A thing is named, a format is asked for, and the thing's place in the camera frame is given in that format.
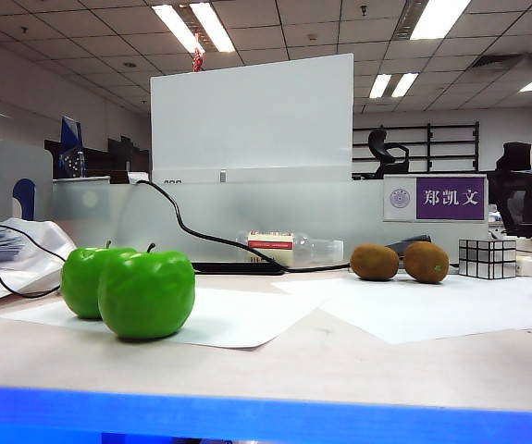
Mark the green plastic apple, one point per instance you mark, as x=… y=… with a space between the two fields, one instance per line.
x=145 y=296
x=80 y=282

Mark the brown kiwi with green mark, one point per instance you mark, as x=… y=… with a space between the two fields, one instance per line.
x=425 y=261

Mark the frosted glass desk partition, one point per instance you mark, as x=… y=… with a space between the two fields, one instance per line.
x=247 y=208

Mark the clear bottle with red label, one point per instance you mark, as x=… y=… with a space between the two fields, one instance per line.
x=312 y=250

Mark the flat black keyboard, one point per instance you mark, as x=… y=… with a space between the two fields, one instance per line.
x=228 y=268

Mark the white paper sheet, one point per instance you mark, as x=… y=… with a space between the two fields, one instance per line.
x=247 y=314
x=432 y=310

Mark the large white board panel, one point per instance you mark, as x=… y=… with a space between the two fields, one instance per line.
x=251 y=120

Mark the plain brown fuzzy kiwi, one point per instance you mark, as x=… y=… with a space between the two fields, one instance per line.
x=374 y=262

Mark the grey stapler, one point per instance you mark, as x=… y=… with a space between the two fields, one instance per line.
x=413 y=239

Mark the dark background cabinet row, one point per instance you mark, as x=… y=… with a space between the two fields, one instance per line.
x=127 y=155

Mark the red hanging ornament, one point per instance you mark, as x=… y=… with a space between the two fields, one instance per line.
x=197 y=60

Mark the purple white name plate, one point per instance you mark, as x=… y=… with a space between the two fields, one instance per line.
x=450 y=199

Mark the blue front bar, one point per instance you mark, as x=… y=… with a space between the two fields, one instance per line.
x=247 y=416

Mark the blue crystal trophy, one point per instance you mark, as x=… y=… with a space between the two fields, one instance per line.
x=71 y=139

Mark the silver mirror cube puzzle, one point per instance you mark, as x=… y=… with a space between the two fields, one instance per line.
x=487 y=259

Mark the grey blue file holder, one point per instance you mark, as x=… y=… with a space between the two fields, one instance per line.
x=16 y=162

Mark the black mesh office chair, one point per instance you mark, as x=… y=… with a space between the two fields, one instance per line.
x=520 y=162

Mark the small white adapter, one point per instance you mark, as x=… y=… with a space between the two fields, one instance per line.
x=528 y=266

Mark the single panel ceiling light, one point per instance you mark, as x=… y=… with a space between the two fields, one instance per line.
x=439 y=18

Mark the ceiling air vent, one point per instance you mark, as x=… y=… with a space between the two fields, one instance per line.
x=497 y=61

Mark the black wall shelf rack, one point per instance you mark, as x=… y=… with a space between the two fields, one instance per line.
x=429 y=139

